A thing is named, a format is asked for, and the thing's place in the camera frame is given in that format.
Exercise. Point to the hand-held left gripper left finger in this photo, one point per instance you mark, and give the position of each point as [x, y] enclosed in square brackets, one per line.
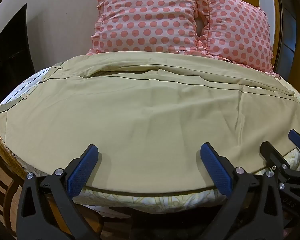
[82, 171]

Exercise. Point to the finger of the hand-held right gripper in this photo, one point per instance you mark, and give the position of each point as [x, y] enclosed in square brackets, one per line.
[299, 140]
[272, 155]

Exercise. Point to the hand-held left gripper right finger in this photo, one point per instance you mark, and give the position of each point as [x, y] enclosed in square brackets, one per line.
[215, 170]

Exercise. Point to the khaki pants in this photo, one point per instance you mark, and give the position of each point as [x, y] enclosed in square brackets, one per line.
[140, 120]

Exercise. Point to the leaf patterned bed sheet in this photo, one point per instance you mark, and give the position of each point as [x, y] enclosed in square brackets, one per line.
[150, 201]

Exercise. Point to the dark glass door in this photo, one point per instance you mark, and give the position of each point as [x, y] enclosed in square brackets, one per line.
[293, 32]

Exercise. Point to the pink polka dot pillow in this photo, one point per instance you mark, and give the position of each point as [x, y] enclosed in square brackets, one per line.
[150, 17]
[240, 32]

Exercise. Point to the yellow wooden headboard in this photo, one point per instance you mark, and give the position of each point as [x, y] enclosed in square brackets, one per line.
[276, 17]

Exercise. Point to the dark cabinet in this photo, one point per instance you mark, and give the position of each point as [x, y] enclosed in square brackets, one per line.
[12, 57]

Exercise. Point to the wooden bed side rail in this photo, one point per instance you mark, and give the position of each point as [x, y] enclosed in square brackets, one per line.
[92, 223]

